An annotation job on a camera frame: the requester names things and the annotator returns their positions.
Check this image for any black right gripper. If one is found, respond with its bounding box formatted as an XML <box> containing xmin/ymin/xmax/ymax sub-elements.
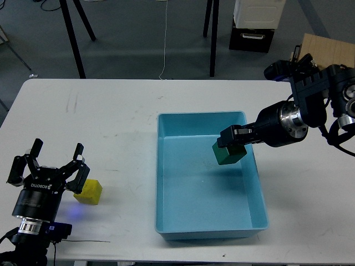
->
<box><xmin>217</xmin><ymin>101</ymin><xmax>308</xmax><ymax>148</ymax></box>

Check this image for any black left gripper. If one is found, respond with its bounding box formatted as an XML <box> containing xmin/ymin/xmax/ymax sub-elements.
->
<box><xmin>7</xmin><ymin>139</ymin><xmax>90</xmax><ymax>222</ymax></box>

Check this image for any green wooden block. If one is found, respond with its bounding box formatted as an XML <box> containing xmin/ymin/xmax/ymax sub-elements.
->
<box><xmin>212</xmin><ymin>142</ymin><xmax>247</xmax><ymax>165</ymax></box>

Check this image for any yellow wooden block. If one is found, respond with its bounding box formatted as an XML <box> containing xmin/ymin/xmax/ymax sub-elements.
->
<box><xmin>73</xmin><ymin>179</ymin><xmax>103</xmax><ymax>205</ymax></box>

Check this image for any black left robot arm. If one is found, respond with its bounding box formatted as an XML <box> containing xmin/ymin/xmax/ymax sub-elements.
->
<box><xmin>1</xmin><ymin>139</ymin><xmax>90</xmax><ymax>265</ymax></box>

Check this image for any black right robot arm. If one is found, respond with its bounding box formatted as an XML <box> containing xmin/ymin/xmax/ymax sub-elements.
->
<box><xmin>212</xmin><ymin>65</ymin><xmax>354</xmax><ymax>165</ymax></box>

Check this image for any light wooden box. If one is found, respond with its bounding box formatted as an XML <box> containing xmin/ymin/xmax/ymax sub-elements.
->
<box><xmin>289</xmin><ymin>33</ymin><xmax>354</xmax><ymax>69</ymax></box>

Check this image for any light blue plastic bin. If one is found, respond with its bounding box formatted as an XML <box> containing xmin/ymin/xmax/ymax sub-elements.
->
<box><xmin>155</xmin><ymin>111</ymin><xmax>269</xmax><ymax>240</ymax></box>

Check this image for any white plastic container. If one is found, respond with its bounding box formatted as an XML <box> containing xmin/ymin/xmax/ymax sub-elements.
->
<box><xmin>233</xmin><ymin>0</ymin><xmax>286</xmax><ymax>29</ymax></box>

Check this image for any black table leg right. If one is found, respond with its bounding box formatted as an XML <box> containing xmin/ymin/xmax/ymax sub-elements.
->
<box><xmin>202</xmin><ymin>0</ymin><xmax>220</xmax><ymax>77</ymax></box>

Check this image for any black table leg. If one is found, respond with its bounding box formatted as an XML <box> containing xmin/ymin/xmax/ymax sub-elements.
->
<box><xmin>202</xmin><ymin>0</ymin><xmax>220</xmax><ymax>77</ymax></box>
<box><xmin>59</xmin><ymin>0</ymin><xmax>97</xmax><ymax>79</ymax></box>

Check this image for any black table leg left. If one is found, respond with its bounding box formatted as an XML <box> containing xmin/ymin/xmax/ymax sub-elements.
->
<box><xmin>59</xmin><ymin>0</ymin><xmax>97</xmax><ymax>79</ymax></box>

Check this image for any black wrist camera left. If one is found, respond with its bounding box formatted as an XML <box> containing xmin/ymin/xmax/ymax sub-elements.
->
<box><xmin>40</xmin><ymin>222</ymin><xmax>72</xmax><ymax>243</ymax></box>

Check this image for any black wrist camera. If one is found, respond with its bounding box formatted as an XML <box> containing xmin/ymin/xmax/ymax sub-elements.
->
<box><xmin>40</xmin><ymin>222</ymin><xmax>72</xmax><ymax>243</ymax></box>
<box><xmin>263</xmin><ymin>60</ymin><xmax>292</xmax><ymax>81</ymax></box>

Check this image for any black cable tie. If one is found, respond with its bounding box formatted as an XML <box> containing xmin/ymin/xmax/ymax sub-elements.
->
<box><xmin>63</xmin><ymin>240</ymin><xmax>111</xmax><ymax>243</ymax></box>

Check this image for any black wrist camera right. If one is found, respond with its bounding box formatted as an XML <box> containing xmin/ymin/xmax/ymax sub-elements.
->
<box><xmin>263</xmin><ymin>60</ymin><xmax>292</xmax><ymax>81</ymax></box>

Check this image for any black box with handle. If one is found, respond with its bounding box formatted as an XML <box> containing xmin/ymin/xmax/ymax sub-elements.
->
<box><xmin>229</xmin><ymin>25</ymin><xmax>275</xmax><ymax>53</ymax></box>

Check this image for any white hanging cord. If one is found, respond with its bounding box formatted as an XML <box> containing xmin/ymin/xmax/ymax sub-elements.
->
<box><xmin>158</xmin><ymin>0</ymin><xmax>169</xmax><ymax>80</ymax></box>

